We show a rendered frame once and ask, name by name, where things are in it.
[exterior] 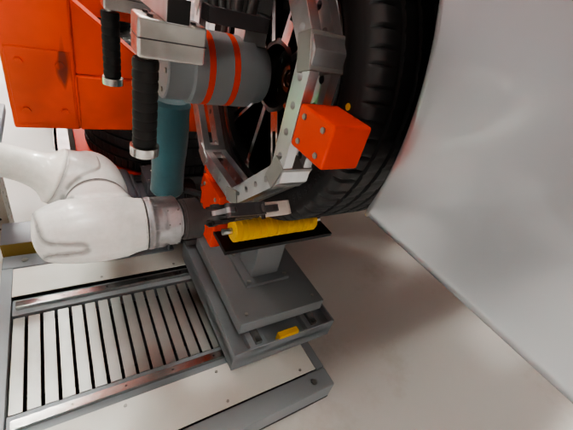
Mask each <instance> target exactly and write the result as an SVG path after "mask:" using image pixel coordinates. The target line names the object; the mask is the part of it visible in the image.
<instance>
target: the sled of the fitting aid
mask: <svg viewBox="0 0 573 430"><path fill-rule="evenodd" d="M196 241H197V239H195V240H189V241H183V244H182V258H183V260H184V263H185V265H186V266H187V269H188V272H189V275H190V276H191V278H192V281H193V283H194V286H195V288H196V290H197V293H198V295H199V297H200V300H201V302H202V305H203V306H204V308H205V312H206V314H207V316H208V318H209V320H210V323H211V325H212V328H213V330H214V333H215V335H216V337H217V340H218V342H219V345H220V346H221V348H222V351H223V354H224V356H225V358H226V360H227V363H228V365H229V368H230V370H233V369H238V368H239V367H242V366H245V365H247V364H249V363H253V362H256V361H257V360H260V359H263V358H265V357H268V356H271V355H274V354H276V353H278V352H282V351H285V350H286V349H289V348H292V347H294V346H298V345H300V344H303V343H304V342H307V341H310V340H313V339H316V338H318V337H321V336H323V335H325V334H327V333H328V331H329V329H330V328H331V326H332V324H333V321H334V319H333V318H332V316H331V315H330V314H329V312H328V311H327V309H326V308H325V306H324V305H323V304H321V307H320V308H319V309H316V310H313V311H309V312H306V313H304V314H301V315H298V316H295V317H290V318H288V319H285V320H282V321H279V322H275V323H272V324H270V325H267V326H264V327H261V328H256V329H253V330H251V331H248V332H245V333H243V334H238V332H237V330H236V328H235V326H234V324H233V322H232V319H231V317H230V315H229V313H228V311H227V309H226V307H225V305H224V303H223V301H222V299H221V297H220V295H219V292H218V291H217V288H216V286H215V284H214V282H213V280H212V279H211V276H210V274H209V272H208V270H207V268H206V266H205V263H204V261H203V259H202V258H201V256H200V253H199V251H198V249H197V247H196Z"/></svg>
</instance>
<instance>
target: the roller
mask: <svg viewBox="0 0 573 430"><path fill-rule="evenodd" d="M320 220H321V217H317V218H306V219H299V220H293V221H282V220H277V219H273V218H270V217H267V218H266V219H262V218H260V216H259V218H253V219H251V220H249V219H247V220H242V221H236V222H230V223H228V228H226V229H221V234H222V235H229V238H230V240H231V241H232V242H238V241H248V240H251V239H252V240H254V239H257V238H258V239H259V238H264V237H268V236H273V235H284V234H289V233H294V232H300V231H306V230H313V229H314V228H315V227H316V226H317V222H318V221H320Z"/></svg>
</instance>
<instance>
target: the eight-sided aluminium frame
mask: <svg viewBox="0 0 573 430"><path fill-rule="evenodd" d="M203 2H206V3H208V0H194V5H195V11H194V21H196V22H197V23H199V24H200V25H202V26H203V27H204V28H205V24H206V21H205V20H203V19H202V18H201V12H202V3H203ZM289 4H290V10H291V14H292V23H293V27H294V31H295V37H296V41H297V46H298V55H297V62H296V66H295V69H294V73H293V77H292V83H291V87H290V90H289V94H288V98H287V101H286V107H285V112H284V115H283V119H282V122H281V128H280V132H279V136H278V139H277V144H276V147H275V153H274V157H273V160H272V163H271V164H270V166H268V167H266V168H265V169H263V170H261V171H260V172H258V173H257V174H255V175H253V176H251V177H249V178H248V177H247V176H246V174H245V173H244V172H243V171H242V170H241V169H240V168H239V166H238V165H237V164H236V163H235V161H234V160H233V159H232V157H231V156H230V155H229V153H228V152H227V150H226V148H225V145H224V140H223V130H222V125H221V120H220V114H219V109H218V105H206V106H207V111H208V117H209V122H210V127H211V137H212V142H210V139H209V134H208V129H207V123H206V117H205V108H204V105H203V104H193V103H192V104H193V110H194V120H195V125H196V130H197V136H198V142H199V147H200V148H199V153H200V158H201V160H202V163H203V166H204V165H206V167H207V169H208V171H209V173H210V174H211V175H212V177H213V178H214V180H215V181H216V183H217V185H218V186H219V188H220V189H221V190H222V192H223V193H224V194H225V196H226V200H227V201H229V202H230V203H247V202H260V201H261V200H265V199H267V198H269V197H271V196H273V195H277V194H279V193H281V192H283V191H286V190H288V189H291V188H293V187H297V186H300V185H301V184H302V183H305V182H306V181H307V178H308V176H309V173H310V172H311V170H312V162H311V161H310V160H309V159H307V158H306V157H305V156H304V155H303V154H302V153H301V152H300V151H298V150H297V149H296V148H295V147H294V146H293V145H292V138H293V134H294V131H295V128H296V124H297V121H298V116H299V112H300V108H301V106H302V104H303V103H309V104H319V105H329V106H331V103H332V100H333V96H334V93H335V90H336V87H337V84H338V81H339V77H340V75H343V69H344V61H345V58H346V49H345V36H344V35H343V33H342V28H341V24H340V19H339V11H338V6H337V2H336V0H289Z"/></svg>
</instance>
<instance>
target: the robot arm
mask: <svg viewBox="0 0 573 430"><path fill-rule="evenodd" d="M0 177H4V178H7V179H11V180H14V181H16V182H19V183H23V184H25V185H27V186H29V187H30V188H32V189H34V190H35V191H36V192H37V194H38V195H39V197H40V199H41V201H42V202H45V203H47V204H48V205H46V206H43V207H41V208H39V209H37V210H36V211H35V212H33V213H32V220H31V238H32V244H33V246H34V249H35V250H36V252H37V254H38V255H39V257H40V258H41V259H42V260H43V261H45V262H50V263H57V264H87V263H95V262H102V261H108V260H113V259H121V258H124V257H128V256H130V255H132V254H134V253H138V252H140V251H144V250H148V249H155V248H159V247H166V245H172V244H175V245H176V244H177V243H178V244H179V243H180V242H181V239H183V240H188V239H194V238H200V237H201V236H202V235H203V234H204V231H205V224H206V226H208V228H210V227H215V226H218V225H220V224H228V223H230V222H236V221H242V220H247V219H249V220H251V219H253V218H259V216H260V218H262V219H266V218H267V217H274V216H280V215H287V214H291V208H290V204H289V200H279V201H271V202H264V201H260V202H247V203H228V202H227V203H225V204H224V205H219V204H212V205H210V206H208V207H206V208H205V209H204V208H203V206H202V205H201V203H200V201H199V200H198V199H197V198H185V199H178V200H176V198H175V197H174V196H172V195H168V196H157V197H144V198H132V197H130V195H128V189H127V187H126V184H125V181H124V179H123V177H122V175H121V173H120V171H119V169H118V168H117V166H116V165H115V164H114V163H113V162H112V161H111V160H110V159H108V158H107V157H105V156H104V155H102V154H98V153H96V152H92V151H74V150H69V149H65V148H62V149H60V150H58V151H54V152H50V153H45V152H39V151H35V150H31V149H28V148H22V147H18V146H14V145H10V144H7V143H2V142H0Z"/></svg>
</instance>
